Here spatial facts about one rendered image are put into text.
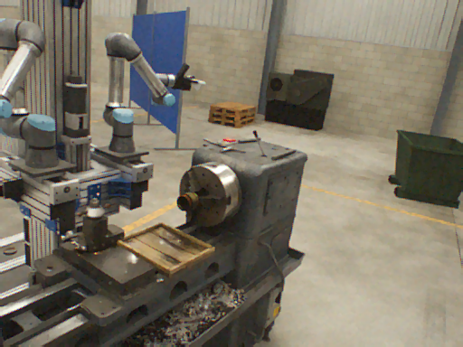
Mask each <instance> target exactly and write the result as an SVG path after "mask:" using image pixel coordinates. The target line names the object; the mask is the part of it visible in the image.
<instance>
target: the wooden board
mask: <svg viewBox="0 0 463 347"><path fill-rule="evenodd" d="M160 227H161V228H162V229H161V231H160V230H159V229H160ZM156 229H157V231H160V232H157V231H154V230H156ZM163 229H164V231H163ZM151 230H152V231H151ZM166 230H168V231H169V232H170V231H172V232H170V233H169V232H168V231H166ZM148 232H150V233H148ZM166 232H168V233H166ZM141 233H142V235H141ZM174 233H175V234H177V236H176V235H174ZM129 234H130V235H129ZM143 234H145V235H143ZM148 234H149V235H148ZM158 234H160V235H158ZM161 234H162V235H161ZM165 234H166V235H167V234H168V235H169V236H170V238H169V236H168V235H167V237H166V238H165V236H164V237H163V235H165ZM171 234H172V235H171ZM139 235H140V236H139ZM154 235H155V236H154ZM157 235H158V236H157ZM159 236H161V237H159ZM179 236H182V237H179ZM135 237H137V238H136V239H135ZM149 237H150V238H149ZM162 238H163V239H162ZM131 239H132V240H131ZM170 239H171V240H170ZM176 239H177V240H176ZM187 240H188V241H187ZM190 240H191V241H190ZM130 241H131V242H130ZM177 241H178V242H180V243H178V242H177ZM184 241H185V242H186V241H187V242H186V243H185V244H181V243H184ZM193 242H194V244H193ZM143 243H144V244H143ZM177 243H178V244H177ZM117 244H118V245H119V246H120V247H121V248H123V249H125V250H127V251H129V252H131V254H133V255H137V257H140V258H142V260H143V259H144V260H145V261H146V262H147V263H149V264H151V265H152V266H155V267H156V271H158V273H160V274H162V275H164V277H169V278H171V277H174V276H176V275H178V274H179V273H180V272H182V271H185V270H186V269H188V268H189V267H193V266H195V265H196V264H197V263H199V262H201V261H203V260H205V259H207V258H208V257H210V256H212V255H213V254H214V250H215V247H213V245H209V244H207V243H206V242H203V241H201V240H200V239H197V238H195V237H192V236H191V235H189V234H187V233H183V232H182V231H180V230H179V229H177V228H174V227H171V226H169V225H167V224H165V223H164V222H159V223H157V224H153V225H151V226H148V227H146V228H143V229H141V230H137V231H135V232H132V233H128V234H126V236H125V238H124V239H121V240H119V241H117ZM126 244H127V245H126ZM129 244H130V245H131V246H130V245H129ZM132 244H133V245H132ZM148 244H149V245H148ZM180 244H181V245H182V246H181V245H180ZM191 244H192V245H191ZM190 245H191V246H192V248H190V247H191V246H190ZM196 246H197V247H196ZM198 246H200V247H199V248H201V251H202V252H201V251H200V250H199V248H198ZM184 247H185V249H183V248H184ZM187 247H188V248H187ZM197 248H198V250H197ZM202 248H204V250H202ZM188 251H189V252H190V253H189V252H188ZM200 252H201V253H200ZM188 253H189V254H188ZM191 253H192V254H191ZM194 253H195V254H196V255H195V254H194ZM169 254H170V255H169ZM171 256H172V257H171ZM178 256H179V257H178ZM189 256H190V257H189ZM161 259H162V260H161ZM169 259H172V260H169ZM159 260H161V261H159ZM171 261H172V262H171ZM180 261H181V262H180ZM182 261H183V262H182ZM170 262H171V263H170ZM179 262H180V263H179ZM164 263H165V264H164ZM177 264H178V265H177ZM170 266H171V267H170ZM169 269H172V270H169Z"/></svg>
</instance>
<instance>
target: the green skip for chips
mask: <svg viewBox="0 0 463 347"><path fill-rule="evenodd" d="M396 132H397V133H398V138H397V148H396V158H395V175H394V174H391V175H389V179H388V181H389V183H391V184H396V185H400V186H401V187H399V186H396V188H395V190H394V194H395V196H396V197H398V198H402V199H406V200H414V201H418V202H426V203H430V204H435V205H442V206H446V207H450V208H455V209H458V206H459V199H458V197H459V195H460V194H461V193H462V191H463V143H462V142H459V141H458V140H457V139H456V138H451V137H446V136H432V135H427V134H422V133H417V132H411V131H401V130H396Z"/></svg>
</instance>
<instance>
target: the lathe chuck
mask: <svg viewBox="0 0 463 347"><path fill-rule="evenodd" d="M211 165H214V166H216V167H211ZM192 168H193V170H194V172H195V174H196V178H197V180H198V182H199V184H200V185H201V187H202V188H203V189H202V190H201V191H199V192H197V193H196V194H197V195H198V196H202V195H205V194H207V193H208V194H210V195H218V196H222V197H226V198H228V197H229V195H230V206H229V205H223V206H202V207H201V209H200V210H199V211H198V213H197V215H196V218H195V220H194V222H196V223H197V224H199V225H201V226H203V227H212V226H215V225H217V224H218V223H221V222H224V221H225V220H224V219H226V218H227V217H228V219H229V218H230V217H231V216H232V215H233V214H234V212H235V210H236V207H237V205H238V190H237V187H236V184H235V181H234V179H233V178H232V176H231V175H230V173H229V172H228V171H227V170H226V169H225V168H224V167H222V166H220V165H218V164H216V163H205V164H199V165H197V166H193V167H192ZM185 183H186V181H185V178H184V176H183V177H182V178H181V181H180V184H179V196H180V195H183V194H185V191H184V190H185ZM228 219H226V220H228Z"/></svg>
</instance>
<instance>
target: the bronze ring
mask: <svg viewBox="0 0 463 347"><path fill-rule="evenodd" d="M197 197H199V196H198V195H197V194H196V193H194V192H191V191H188V192H186V193H185V194H183V195H180V196H179V197H178V198H177V201H176V203H177V206H178V208H179V210H180V211H193V210H195V209H196V208H197V206H198V203H199V202H198V198H197Z"/></svg>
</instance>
